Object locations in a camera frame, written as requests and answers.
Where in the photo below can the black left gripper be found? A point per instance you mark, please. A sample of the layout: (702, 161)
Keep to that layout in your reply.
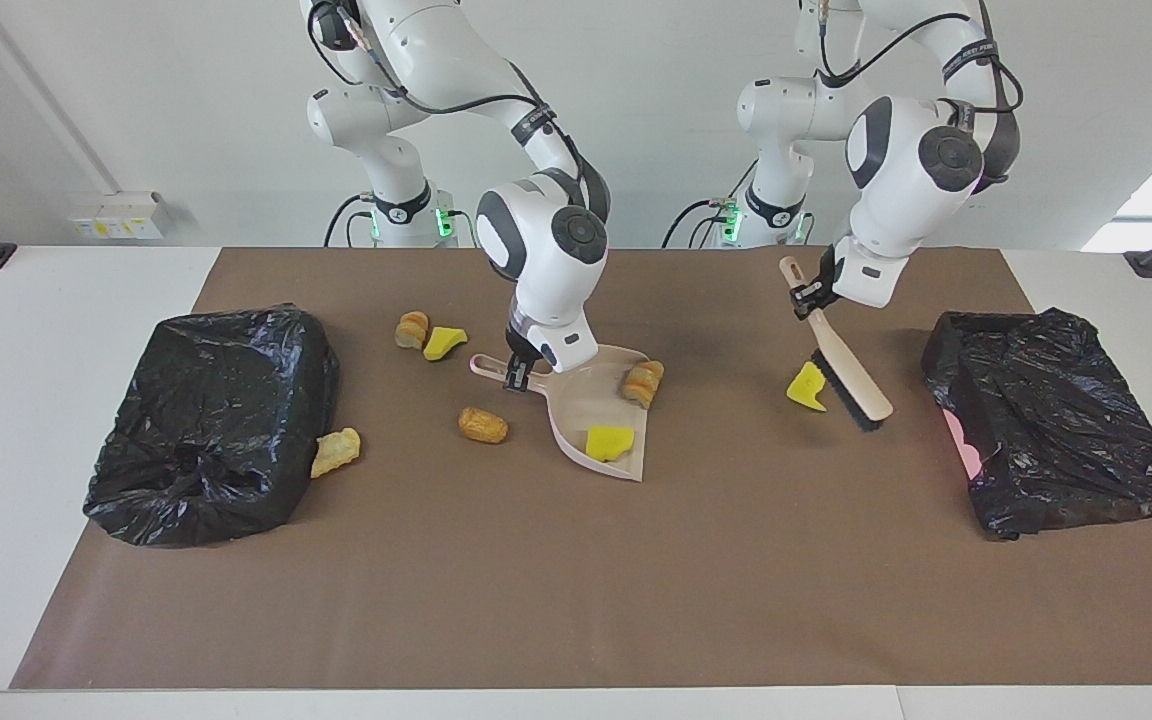
(828, 272)

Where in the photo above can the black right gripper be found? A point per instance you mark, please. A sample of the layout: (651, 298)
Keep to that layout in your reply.
(526, 357)

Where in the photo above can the brown fried nugget toy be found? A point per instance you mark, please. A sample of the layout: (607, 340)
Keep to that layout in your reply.
(483, 426)

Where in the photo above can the pink hand brush black bristles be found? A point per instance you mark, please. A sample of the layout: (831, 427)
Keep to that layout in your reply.
(841, 365)

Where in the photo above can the pink plastic dustpan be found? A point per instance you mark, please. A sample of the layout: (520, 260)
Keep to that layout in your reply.
(596, 410)

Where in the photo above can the notched yellow sponge piece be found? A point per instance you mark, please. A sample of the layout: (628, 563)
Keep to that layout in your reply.
(806, 388)

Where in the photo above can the small yellow sponge piece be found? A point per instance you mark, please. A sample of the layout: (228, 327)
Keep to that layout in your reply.
(442, 344)

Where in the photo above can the large yellow sponge piece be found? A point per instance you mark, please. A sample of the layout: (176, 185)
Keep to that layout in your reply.
(610, 444)

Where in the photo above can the beige bread chunk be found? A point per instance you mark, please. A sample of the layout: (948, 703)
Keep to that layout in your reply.
(642, 384)

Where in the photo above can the striped croissant toy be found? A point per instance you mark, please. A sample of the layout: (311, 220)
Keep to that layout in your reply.
(412, 330)

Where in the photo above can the beige dumpling toy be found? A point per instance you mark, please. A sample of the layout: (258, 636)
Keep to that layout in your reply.
(336, 452)

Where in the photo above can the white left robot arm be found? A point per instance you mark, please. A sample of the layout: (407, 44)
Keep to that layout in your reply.
(906, 190)

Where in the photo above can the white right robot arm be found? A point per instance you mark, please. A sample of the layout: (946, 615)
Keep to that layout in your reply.
(546, 270)

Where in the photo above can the pink plastic bin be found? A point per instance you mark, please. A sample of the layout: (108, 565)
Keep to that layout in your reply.
(963, 445)

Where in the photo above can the black trash bag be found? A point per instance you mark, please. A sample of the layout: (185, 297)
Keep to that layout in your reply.
(1066, 420)

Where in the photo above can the black bag lined bin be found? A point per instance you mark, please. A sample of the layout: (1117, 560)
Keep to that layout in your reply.
(206, 420)

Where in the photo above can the brown table mat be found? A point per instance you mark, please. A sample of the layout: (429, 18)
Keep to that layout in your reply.
(576, 620)

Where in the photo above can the white wall socket box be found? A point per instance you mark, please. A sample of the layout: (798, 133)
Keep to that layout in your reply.
(121, 217)

